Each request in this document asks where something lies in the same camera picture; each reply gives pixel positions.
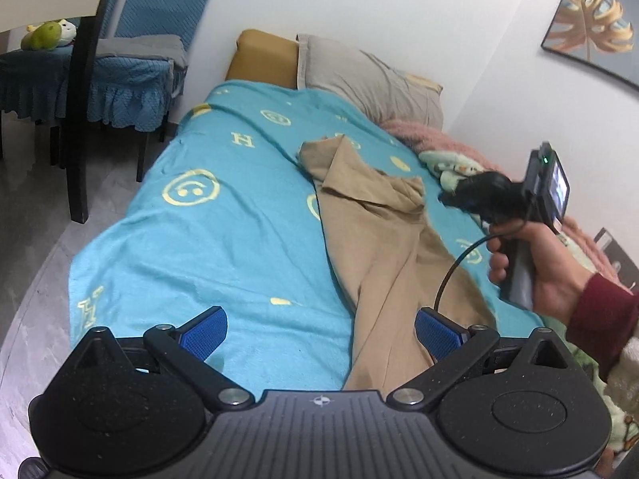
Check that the pink fluffy blanket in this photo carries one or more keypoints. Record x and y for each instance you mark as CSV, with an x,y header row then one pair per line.
x,y
449,142

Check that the pale green printed cloth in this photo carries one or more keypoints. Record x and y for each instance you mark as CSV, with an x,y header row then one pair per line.
x,y
447,164
606,424

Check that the dark table with white top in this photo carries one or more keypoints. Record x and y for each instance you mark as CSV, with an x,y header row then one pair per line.
x,y
82,110

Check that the person's right hand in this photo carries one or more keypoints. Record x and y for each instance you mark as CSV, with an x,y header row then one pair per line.
x,y
554,274

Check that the teal printed blanket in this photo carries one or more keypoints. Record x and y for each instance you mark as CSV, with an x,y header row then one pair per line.
x,y
224,239

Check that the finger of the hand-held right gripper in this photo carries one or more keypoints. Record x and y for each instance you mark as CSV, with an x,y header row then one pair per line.
x,y
459,193

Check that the grey pillow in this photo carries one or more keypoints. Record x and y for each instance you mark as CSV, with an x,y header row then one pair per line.
x,y
369,77

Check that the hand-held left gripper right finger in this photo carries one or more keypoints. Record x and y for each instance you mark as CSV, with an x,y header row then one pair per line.
x,y
438,333

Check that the leaf wall picture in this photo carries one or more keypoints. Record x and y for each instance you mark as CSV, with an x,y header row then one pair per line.
x,y
594,25

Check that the tan pants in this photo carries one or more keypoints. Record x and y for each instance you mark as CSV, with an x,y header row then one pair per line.
x,y
389,244

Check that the green plush toy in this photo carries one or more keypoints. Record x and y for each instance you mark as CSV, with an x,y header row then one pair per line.
x,y
47,35

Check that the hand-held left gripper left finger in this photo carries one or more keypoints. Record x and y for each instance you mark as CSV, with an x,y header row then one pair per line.
x,y
205,333

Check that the mustard cushion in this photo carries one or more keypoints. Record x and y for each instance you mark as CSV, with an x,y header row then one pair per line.
x,y
262,57

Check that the person's right forearm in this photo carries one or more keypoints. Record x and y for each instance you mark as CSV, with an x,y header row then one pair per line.
x,y
606,314

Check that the grey seat cushion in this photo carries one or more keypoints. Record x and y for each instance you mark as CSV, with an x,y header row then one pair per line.
x,y
145,47

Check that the dark printed box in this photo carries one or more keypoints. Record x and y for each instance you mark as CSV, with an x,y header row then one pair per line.
x,y
616,259

